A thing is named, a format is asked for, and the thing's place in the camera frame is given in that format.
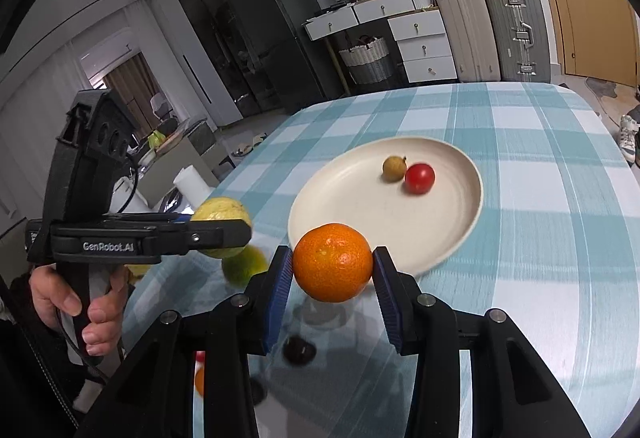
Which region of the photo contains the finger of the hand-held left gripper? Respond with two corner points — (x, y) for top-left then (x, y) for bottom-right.
(102, 212), (194, 224)
(156, 219), (252, 256)

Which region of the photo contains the cream round plate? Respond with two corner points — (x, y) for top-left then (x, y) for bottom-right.
(287, 137), (483, 275)

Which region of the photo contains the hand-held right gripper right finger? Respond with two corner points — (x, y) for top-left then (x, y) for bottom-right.
(372, 247), (593, 438)

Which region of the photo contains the yellow guava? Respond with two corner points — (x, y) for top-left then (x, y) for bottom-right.
(191, 197), (252, 260)

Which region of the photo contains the black cable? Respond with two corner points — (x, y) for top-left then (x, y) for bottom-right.
(117, 152), (142, 214)

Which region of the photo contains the green lime fruit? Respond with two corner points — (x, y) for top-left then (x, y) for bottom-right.
(221, 245), (269, 285)

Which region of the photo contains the white air conditioner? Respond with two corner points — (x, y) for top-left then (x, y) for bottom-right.
(77, 31), (139, 72)

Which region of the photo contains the white chair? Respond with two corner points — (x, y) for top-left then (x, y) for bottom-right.
(150, 93), (174, 120)

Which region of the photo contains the person's left hand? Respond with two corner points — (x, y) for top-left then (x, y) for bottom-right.
(29, 263), (130, 357)

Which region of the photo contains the black stitched chair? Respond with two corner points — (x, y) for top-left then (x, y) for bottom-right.
(0, 268), (96, 434)

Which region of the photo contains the beige suitcase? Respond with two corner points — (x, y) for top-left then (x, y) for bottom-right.
(430, 0), (501, 83)

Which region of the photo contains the woven laundry basket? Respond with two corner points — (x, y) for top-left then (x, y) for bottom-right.
(338, 35), (394, 86)

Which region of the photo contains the brown curtain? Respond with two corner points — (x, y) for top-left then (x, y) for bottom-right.
(104, 53), (167, 131)

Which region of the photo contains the grey refrigerator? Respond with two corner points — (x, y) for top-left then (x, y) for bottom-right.
(222, 0), (332, 115)

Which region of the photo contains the wooden door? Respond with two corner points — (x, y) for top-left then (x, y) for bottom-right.
(517, 0), (640, 90)

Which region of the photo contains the white side table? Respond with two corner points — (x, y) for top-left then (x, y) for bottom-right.
(111, 162), (152, 215)

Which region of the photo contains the white drawer dresser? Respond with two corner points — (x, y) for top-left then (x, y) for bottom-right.
(302, 0), (459, 85)

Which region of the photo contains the pile of shoes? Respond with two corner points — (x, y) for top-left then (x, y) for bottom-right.
(619, 106), (640, 165)

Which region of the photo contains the silver suitcase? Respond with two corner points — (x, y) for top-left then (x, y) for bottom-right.
(481, 0), (552, 83)

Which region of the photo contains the large orange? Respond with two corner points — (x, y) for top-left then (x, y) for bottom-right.
(292, 222), (374, 304)

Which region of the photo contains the tall dark glass cabinet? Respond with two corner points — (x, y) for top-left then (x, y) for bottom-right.
(167, 0), (262, 120)

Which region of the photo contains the pair of house slippers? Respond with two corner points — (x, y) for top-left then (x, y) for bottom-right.
(234, 133), (267, 159)

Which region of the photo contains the brown longan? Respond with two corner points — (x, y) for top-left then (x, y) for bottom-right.
(382, 155), (409, 182)

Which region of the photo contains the grey coffee table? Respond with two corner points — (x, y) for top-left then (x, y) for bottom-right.
(137, 118), (222, 205)

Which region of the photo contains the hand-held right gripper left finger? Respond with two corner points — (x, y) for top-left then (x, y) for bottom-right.
(75, 245), (293, 438)

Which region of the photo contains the white paper roll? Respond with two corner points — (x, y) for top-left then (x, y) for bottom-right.
(172, 165), (214, 210)

